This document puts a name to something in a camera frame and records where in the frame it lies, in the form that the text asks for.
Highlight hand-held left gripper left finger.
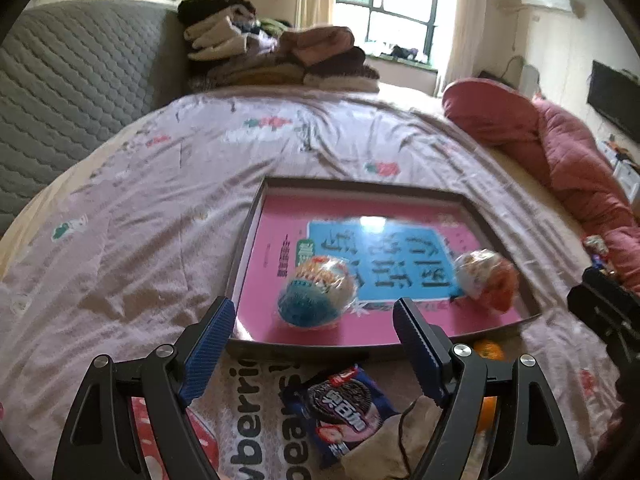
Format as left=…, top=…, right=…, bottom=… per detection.
left=52, top=296, right=236, bottom=480

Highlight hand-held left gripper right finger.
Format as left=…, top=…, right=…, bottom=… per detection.
left=392, top=297, right=581, bottom=480

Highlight orange tangerine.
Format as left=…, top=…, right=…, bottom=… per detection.
left=476, top=395, right=500, bottom=433
left=472, top=339, right=503, bottom=361

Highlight beige plush toy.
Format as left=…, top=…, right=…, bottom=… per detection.
left=345, top=395, right=443, bottom=480

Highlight orange egg toy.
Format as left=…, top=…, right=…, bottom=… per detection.
left=452, top=249, right=521, bottom=315

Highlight blue cookie packet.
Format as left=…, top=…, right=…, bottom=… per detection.
left=280, top=364, right=401, bottom=468

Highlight pink cardboard tray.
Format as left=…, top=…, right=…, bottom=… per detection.
left=225, top=176, right=543, bottom=358

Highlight blue egg toy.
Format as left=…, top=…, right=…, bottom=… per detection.
left=277, top=255, right=358, bottom=331

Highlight small toy figures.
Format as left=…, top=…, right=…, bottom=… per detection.
left=582, top=235, right=610, bottom=257

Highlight lilac printed bed sheet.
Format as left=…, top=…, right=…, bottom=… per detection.
left=0, top=82, right=640, bottom=480

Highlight pink quilted blanket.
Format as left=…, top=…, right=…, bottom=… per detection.
left=442, top=79, right=640, bottom=293

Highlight black television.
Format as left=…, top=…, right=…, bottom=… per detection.
left=586, top=60, right=640, bottom=143

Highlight dark cloth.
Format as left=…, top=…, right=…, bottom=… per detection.
left=391, top=45, right=431, bottom=61

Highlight grey quilted headboard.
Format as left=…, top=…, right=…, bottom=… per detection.
left=0, top=0, right=188, bottom=231

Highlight pile of folded clothes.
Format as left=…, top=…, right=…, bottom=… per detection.
left=177, top=0, right=381, bottom=93

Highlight white air conditioner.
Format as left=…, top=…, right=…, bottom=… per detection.
left=519, top=0, right=573, bottom=13

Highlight window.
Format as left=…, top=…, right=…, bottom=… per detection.
left=334, top=0, right=461, bottom=58

